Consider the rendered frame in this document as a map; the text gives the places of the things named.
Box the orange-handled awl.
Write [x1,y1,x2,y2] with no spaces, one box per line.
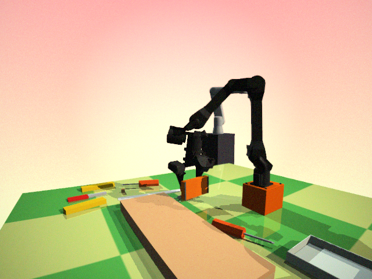
[211,219,274,244]
[122,179,159,187]

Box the yellow long bar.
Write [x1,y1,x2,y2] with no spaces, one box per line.
[63,197,106,215]
[81,181,115,192]

